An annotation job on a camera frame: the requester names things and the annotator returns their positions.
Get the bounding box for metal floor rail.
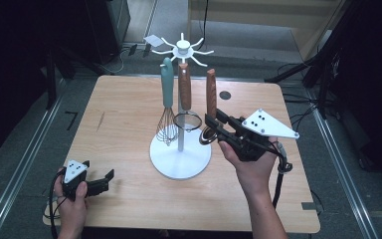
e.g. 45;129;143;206
306;91;381;239
0;94;66;239

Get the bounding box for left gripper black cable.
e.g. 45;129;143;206
47;168;68;239

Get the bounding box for white floor cable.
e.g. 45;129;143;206
98;49;128;76

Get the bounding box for wooden handled steel scoop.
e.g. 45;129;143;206
198;68;219;146

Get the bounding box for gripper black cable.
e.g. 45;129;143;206
47;168;68;239
271;140;293;210

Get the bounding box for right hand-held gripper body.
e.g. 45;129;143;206
219;108;300;163

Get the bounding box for black tripod legs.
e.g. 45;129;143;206
264;0;366;85

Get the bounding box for teal handled wire whisk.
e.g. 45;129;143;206
155;57;179;147

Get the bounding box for wooden handled mesh strainer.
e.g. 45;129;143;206
173;62;203;133

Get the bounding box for white paper sheet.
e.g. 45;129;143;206
142;34;166;48

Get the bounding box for black metal stand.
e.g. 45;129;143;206
44;49;78;112

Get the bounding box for person's left hand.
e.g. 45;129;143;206
53;171;90;232

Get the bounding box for black floor cables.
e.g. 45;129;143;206
278;63;327;137

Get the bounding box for black cabinet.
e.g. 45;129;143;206
85;0;132;66

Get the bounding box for black hanging cable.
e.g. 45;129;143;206
202;0;211;51

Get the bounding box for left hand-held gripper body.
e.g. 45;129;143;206
61;159;91;201

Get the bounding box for white utensil rack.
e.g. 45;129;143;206
149;32;215;180

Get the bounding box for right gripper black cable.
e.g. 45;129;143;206
271;140;293;210

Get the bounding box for person's right hand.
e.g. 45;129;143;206
218;140;280;200

